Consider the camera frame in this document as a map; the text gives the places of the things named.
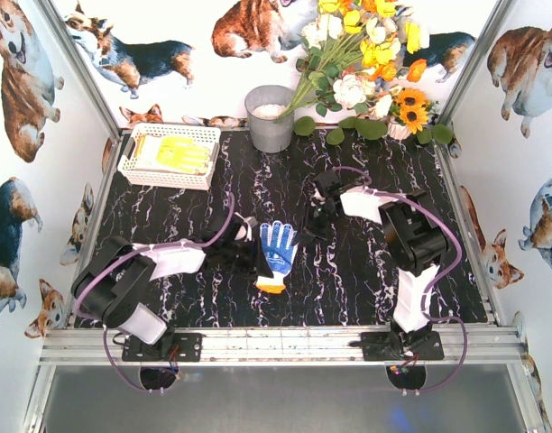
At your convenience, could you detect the white glove orange cuff top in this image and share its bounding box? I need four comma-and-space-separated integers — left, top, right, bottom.
255, 221, 298, 294

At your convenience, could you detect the white glove orange cuff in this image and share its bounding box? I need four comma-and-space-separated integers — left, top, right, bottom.
133, 135, 211, 175
255, 221, 298, 294

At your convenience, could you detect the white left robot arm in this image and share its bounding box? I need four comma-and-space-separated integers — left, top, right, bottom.
71, 213, 273, 345

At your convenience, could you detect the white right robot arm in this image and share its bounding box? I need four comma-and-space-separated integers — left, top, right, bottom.
293, 168, 457, 334

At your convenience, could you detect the white plastic storage basket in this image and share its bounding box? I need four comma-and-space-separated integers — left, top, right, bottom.
117, 123, 221, 190

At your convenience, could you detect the grey metal bucket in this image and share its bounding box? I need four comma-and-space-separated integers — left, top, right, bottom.
244, 85, 294, 153

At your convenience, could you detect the small sunflower pot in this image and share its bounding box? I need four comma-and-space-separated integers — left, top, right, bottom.
387, 88, 455, 146

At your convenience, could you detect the artificial flower bouquet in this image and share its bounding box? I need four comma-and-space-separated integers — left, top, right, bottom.
286, 1, 437, 129

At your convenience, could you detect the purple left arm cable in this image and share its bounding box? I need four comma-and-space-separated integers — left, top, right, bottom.
71, 192, 236, 393

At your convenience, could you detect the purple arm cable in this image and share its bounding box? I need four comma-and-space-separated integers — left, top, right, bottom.
332, 165, 467, 393
71, 192, 236, 393

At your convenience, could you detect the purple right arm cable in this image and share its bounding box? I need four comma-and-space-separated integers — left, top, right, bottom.
332, 165, 467, 393

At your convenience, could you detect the aluminium front rail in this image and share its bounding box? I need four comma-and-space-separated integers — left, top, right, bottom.
38, 324, 525, 366

